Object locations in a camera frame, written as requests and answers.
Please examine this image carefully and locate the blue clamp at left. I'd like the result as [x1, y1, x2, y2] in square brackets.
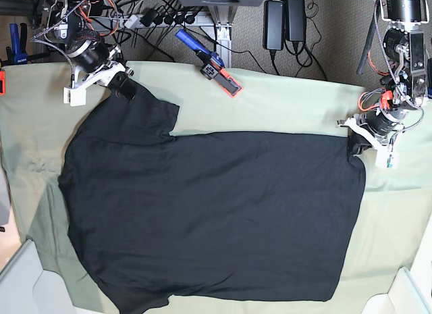
[1, 23, 51, 66]

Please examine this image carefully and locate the aluminium frame post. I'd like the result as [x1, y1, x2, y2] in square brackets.
[202, 5, 237, 68]

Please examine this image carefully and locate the white power strip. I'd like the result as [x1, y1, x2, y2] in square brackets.
[119, 11, 200, 30]

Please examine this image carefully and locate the white bin left corner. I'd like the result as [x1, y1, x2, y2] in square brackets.
[0, 238, 78, 314]

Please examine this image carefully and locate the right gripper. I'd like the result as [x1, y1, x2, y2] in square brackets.
[72, 46, 136, 101]

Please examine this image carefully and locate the black T-shirt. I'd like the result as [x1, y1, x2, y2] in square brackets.
[59, 86, 366, 313]

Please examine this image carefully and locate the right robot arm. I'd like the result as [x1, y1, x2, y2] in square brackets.
[31, 0, 136, 107]

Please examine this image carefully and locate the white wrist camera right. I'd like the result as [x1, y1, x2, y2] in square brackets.
[63, 86, 86, 107]

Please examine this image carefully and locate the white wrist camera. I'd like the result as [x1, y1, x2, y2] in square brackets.
[375, 147, 400, 169]
[63, 86, 86, 107]

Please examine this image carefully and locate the white bin right corner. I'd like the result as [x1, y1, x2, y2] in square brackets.
[361, 267, 431, 314]

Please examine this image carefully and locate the black power adapter pair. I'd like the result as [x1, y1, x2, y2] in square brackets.
[263, 0, 306, 54]

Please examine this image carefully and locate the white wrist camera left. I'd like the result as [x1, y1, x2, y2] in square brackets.
[375, 147, 400, 169]

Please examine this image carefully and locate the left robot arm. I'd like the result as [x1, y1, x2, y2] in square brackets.
[337, 0, 430, 160]

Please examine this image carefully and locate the blue orange bar clamp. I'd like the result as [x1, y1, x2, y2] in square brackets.
[175, 29, 242, 98]

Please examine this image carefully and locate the white bin corner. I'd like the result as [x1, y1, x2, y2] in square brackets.
[0, 238, 78, 314]
[361, 267, 431, 314]

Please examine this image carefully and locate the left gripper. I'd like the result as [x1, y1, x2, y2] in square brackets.
[337, 113, 383, 155]

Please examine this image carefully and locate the light green table cloth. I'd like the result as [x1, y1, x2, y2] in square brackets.
[1, 61, 431, 313]

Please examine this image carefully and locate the orange clamp at left edge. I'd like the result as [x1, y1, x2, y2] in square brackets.
[0, 70, 6, 96]

